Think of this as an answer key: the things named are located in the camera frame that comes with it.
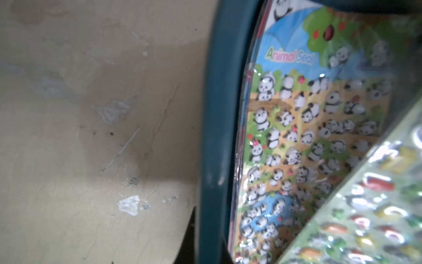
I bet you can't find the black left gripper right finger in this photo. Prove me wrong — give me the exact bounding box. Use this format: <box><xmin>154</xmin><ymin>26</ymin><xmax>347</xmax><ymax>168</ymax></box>
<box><xmin>220</xmin><ymin>244</ymin><xmax>234</xmax><ymax>264</ymax></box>

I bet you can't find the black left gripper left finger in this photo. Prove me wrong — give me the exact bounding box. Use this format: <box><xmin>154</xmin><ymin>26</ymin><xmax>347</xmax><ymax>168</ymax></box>
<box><xmin>173</xmin><ymin>207</ymin><xmax>196</xmax><ymax>264</ymax></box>

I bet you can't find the green house sticker sheet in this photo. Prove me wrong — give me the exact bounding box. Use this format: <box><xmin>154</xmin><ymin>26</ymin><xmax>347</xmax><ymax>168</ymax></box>
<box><xmin>278</xmin><ymin>101</ymin><xmax>422</xmax><ymax>264</ymax></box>

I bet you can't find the panda sticker sheet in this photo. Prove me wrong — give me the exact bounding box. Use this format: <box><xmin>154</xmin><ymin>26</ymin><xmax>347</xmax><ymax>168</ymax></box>
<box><xmin>227</xmin><ymin>0</ymin><xmax>416</xmax><ymax>264</ymax></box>

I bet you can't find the teal plastic storage box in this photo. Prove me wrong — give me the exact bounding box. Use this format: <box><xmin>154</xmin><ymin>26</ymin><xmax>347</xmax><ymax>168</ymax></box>
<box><xmin>196</xmin><ymin>0</ymin><xmax>422</xmax><ymax>264</ymax></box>

